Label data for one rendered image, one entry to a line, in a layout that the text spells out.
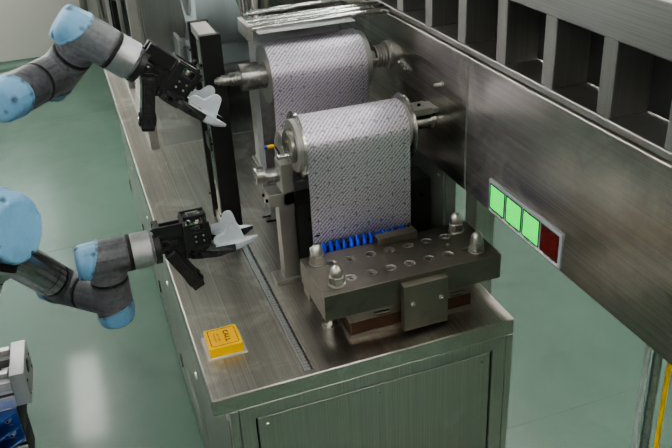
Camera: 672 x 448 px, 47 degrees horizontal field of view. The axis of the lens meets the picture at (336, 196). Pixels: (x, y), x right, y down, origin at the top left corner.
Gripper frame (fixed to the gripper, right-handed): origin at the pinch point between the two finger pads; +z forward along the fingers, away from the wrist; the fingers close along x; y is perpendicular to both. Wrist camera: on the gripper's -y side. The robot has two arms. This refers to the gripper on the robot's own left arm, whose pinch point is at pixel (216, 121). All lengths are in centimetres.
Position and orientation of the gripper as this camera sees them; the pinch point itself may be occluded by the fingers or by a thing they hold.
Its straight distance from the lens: 159.8
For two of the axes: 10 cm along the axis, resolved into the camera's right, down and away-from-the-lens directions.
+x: -3.4, -4.1, 8.4
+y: 5.7, -8.1, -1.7
